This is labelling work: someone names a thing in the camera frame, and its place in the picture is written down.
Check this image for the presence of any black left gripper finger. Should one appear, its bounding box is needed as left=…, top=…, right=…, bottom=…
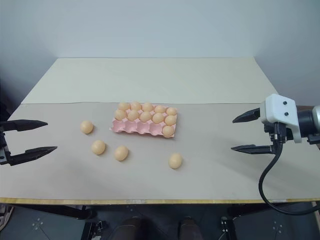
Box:
left=0, top=119, right=49, bottom=133
left=9, top=146, right=59, bottom=167

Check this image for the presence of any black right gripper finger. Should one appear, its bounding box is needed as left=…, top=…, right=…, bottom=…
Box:
left=232, top=107, right=262, bottom=124
left=230, top=144, right=273, bottom=155

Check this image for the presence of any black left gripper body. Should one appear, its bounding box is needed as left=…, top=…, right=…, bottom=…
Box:
left=0, top=129, right=12, bottom=166

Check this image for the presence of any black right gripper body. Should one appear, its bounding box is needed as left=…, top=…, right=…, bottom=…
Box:
left=262, top=121, right=295, bottom=154

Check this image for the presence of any pink egg tray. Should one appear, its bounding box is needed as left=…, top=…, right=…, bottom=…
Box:
left=108, top=106, right=179, bottom=139

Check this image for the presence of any black stand foot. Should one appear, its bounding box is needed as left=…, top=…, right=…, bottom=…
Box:
left=218, top=216, right=236, bottom=240

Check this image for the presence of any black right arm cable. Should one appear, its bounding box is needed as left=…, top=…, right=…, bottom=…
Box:
left=258, top=121, right=320, bottom=216

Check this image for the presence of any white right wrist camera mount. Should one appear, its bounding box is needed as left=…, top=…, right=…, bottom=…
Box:
left=259, top=93, right=302, bottom=144

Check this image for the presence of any black table frame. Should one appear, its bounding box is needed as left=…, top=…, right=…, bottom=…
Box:
left=44, top=202, right=320, bottom=226

